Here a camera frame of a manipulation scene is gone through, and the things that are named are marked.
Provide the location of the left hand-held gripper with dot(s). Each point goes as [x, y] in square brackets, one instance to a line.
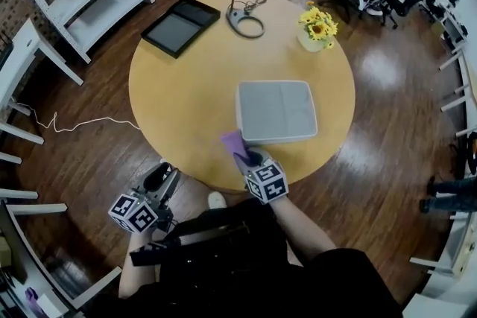
[136, 216]

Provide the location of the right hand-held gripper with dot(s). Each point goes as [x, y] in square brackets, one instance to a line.
[268, 186]

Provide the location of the purple cloth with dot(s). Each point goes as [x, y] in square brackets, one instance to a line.
[234, 143]

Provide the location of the grey tray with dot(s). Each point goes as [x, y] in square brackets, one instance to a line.
[275, 111]

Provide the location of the person's left forearm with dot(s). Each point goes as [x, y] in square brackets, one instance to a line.
[136, 268]

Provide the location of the person's right forearm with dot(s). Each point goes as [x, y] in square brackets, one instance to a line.
[302, 231]

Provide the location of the black flat tray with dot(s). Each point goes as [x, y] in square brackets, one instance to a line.
[175, 30]

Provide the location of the person's black clothing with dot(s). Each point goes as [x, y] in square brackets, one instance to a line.
[231, 272]

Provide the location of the cream vase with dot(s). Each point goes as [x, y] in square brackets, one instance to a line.
[309, 44]

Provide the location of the yellow sunflower bouquet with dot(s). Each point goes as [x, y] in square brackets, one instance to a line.
[318, 26]

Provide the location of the white shelf unit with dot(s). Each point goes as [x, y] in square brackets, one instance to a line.
[100, 15]

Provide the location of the white side table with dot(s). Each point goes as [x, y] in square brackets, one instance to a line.
[22, 48]

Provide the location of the black router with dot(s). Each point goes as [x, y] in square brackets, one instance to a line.
[5, 52]

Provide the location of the white desk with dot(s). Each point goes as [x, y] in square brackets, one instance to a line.
[451, 61]

